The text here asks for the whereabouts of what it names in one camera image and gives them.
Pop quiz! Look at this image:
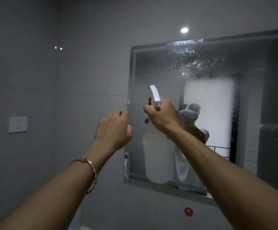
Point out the person's left hand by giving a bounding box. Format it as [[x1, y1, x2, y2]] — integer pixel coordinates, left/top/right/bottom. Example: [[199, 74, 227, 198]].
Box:
[[94, 110, 133, 152]]

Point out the person's right hand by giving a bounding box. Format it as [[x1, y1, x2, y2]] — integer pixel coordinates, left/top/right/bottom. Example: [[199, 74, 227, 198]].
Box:
[[143, 97, 182, 135]]

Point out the white spray bottle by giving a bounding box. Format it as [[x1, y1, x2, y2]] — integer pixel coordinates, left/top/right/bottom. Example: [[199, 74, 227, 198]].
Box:
[[141, 85, 178, 185]]

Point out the person's right forearm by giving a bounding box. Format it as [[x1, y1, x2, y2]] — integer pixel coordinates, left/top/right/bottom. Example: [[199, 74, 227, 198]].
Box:
[[170, 126, 278, 230]]

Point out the person's left forearm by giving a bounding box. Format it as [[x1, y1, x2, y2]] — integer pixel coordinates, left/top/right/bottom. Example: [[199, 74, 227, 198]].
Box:
[[0, 140, 116, 230]]

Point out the silver bracelet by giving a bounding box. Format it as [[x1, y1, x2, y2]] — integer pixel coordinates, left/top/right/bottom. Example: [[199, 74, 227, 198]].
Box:
[[70, 157, 98, 195]]

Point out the rectangular wall mirror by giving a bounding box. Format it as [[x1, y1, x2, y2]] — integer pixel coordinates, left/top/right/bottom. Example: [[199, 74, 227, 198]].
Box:
[[123, 28, 278, 207]]

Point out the white wall socket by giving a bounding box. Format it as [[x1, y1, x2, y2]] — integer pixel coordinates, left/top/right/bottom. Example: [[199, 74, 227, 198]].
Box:
[[8, 116, 28, 134]]

